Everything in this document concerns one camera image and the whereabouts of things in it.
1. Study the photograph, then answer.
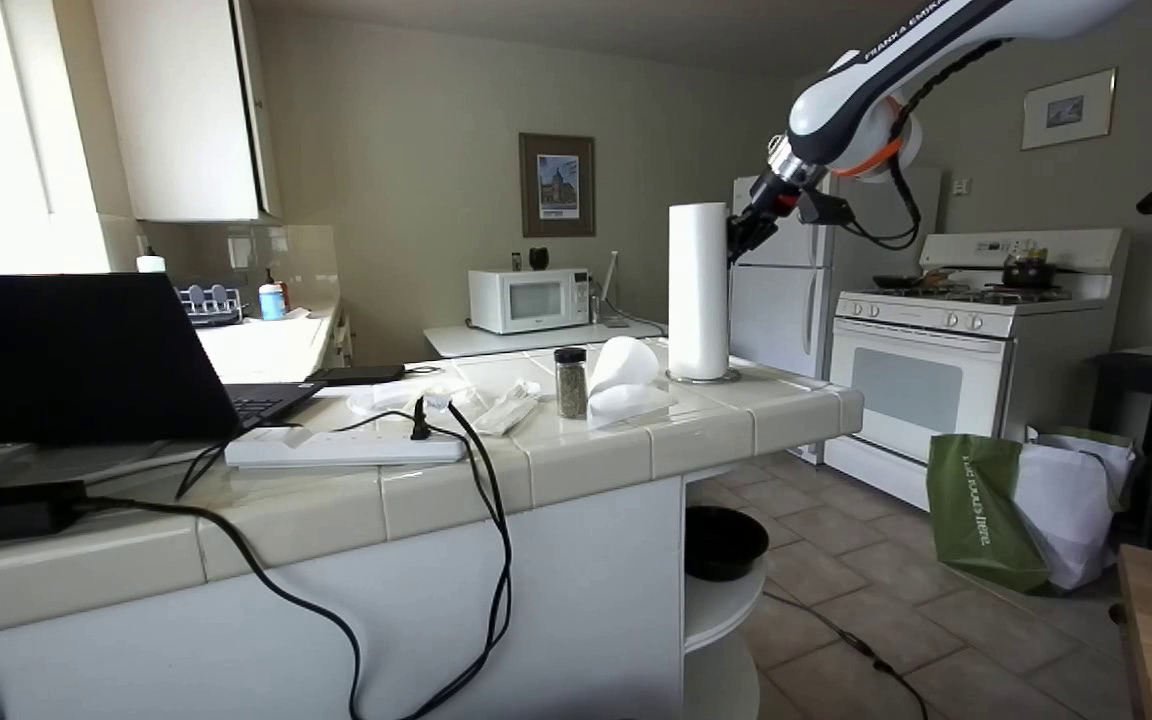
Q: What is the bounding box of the dark framed picture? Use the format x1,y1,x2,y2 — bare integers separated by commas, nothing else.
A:
519,132,597,239

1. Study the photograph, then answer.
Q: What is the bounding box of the black laptop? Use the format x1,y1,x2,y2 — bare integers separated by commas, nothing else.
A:
0,272,326,449

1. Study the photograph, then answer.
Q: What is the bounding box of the white stove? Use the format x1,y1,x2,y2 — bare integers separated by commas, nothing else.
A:
823,227,1130,513

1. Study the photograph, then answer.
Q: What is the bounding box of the green and white shopping bag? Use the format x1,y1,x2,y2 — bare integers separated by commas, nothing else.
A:
926,429,1136,594

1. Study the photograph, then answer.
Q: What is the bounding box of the black bowl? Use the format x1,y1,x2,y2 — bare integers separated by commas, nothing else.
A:
684,505,771,583

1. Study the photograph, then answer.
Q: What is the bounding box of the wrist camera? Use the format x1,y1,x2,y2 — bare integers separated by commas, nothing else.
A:
797,189,856,228

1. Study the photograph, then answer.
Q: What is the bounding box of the black cable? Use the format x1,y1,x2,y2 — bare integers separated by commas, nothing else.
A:
763,589,929,720
76,496,365,720
174,396,516,720

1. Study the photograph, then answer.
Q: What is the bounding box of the black power brick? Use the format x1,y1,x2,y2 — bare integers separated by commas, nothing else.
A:
0,480,89,548

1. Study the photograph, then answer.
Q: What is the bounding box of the black pot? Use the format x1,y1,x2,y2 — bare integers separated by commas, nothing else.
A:
999,248,1059,291

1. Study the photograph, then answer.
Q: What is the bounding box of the white wall cabinet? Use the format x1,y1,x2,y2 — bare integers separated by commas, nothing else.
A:
90,0,283,224

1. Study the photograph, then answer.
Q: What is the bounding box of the glass spice jar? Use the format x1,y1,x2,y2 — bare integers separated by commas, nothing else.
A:
553,346,590,420

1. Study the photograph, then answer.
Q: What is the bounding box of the dish rack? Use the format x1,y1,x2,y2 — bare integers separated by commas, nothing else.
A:
178,284,246,328

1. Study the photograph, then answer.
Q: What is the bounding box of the white microwave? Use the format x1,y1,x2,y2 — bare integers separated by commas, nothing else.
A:
467,267,593,336

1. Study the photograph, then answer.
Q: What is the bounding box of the white refrigerator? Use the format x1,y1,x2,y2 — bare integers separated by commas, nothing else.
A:
730,168,943,467

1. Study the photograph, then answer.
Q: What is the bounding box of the white power strip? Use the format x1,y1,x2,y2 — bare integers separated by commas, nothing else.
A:
224,426,468,470

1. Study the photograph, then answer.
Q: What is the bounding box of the metal paper towel holder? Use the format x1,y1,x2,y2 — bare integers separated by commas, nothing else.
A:
663,366,742,387

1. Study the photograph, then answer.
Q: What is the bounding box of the white framed picture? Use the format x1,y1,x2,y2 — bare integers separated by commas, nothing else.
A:
1020,67,1119,152

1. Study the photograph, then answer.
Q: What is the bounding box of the white side table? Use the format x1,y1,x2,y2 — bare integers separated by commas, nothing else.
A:
422,317,670,360

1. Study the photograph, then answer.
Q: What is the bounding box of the white plastic wrapper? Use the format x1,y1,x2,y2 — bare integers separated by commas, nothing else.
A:
474,379,543,438

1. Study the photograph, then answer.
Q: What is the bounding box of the clear plastic bag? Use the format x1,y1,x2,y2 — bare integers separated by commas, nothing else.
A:
346,378,479,421

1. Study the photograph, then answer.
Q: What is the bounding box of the black frying pan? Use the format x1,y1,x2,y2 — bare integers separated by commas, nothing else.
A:
872,270,949,292

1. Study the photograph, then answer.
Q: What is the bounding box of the white paper towel roll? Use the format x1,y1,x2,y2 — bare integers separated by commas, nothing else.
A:
668,203,731,381

